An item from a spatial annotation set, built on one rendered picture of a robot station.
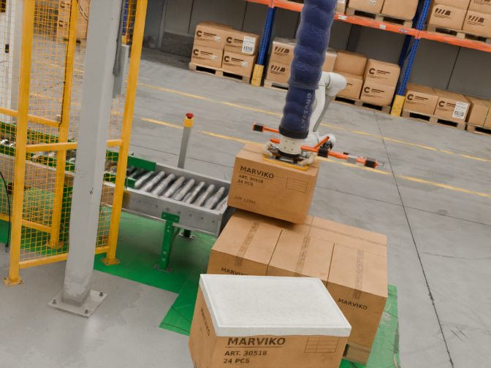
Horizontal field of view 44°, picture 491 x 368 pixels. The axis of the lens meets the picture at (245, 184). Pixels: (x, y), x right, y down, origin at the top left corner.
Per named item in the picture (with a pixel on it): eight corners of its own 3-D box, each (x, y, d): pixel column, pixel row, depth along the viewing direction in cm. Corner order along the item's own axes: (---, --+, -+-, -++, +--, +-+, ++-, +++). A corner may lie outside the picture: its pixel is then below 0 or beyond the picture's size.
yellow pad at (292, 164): (261, 161, 447) (263, 154, 445) (264, 157, 456) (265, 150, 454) (306, 171, 442) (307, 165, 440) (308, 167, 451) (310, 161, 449)
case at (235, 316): (301, 343, 314) (319, 277, 299) (329, 399, 278) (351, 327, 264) (187, 344, 296) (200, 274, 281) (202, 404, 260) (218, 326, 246)
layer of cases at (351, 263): (201, 299, 421) (211, 248, 406) (234, 239, 512) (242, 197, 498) (371, 347, 405) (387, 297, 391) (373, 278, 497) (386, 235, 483)
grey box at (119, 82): (90, 87, 371) (95, 39, 360) (93, 86, 376) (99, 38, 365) (120, 95, 368) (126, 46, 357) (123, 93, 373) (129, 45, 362)
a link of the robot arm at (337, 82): (290, 142, 545) (310, 143, 555) (297, 152, 534) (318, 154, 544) (323, 67, 502) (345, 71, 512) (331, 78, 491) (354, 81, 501)
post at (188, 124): (167, 223, 551) (184, 117, 515) (169, 220, 557) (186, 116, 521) (174, 224, 550) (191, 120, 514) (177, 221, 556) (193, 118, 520)
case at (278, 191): (226, 205, 459) (235, 156, 445) (238, 188, 496) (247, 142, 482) (303, 225, 451) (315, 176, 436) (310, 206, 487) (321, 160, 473)
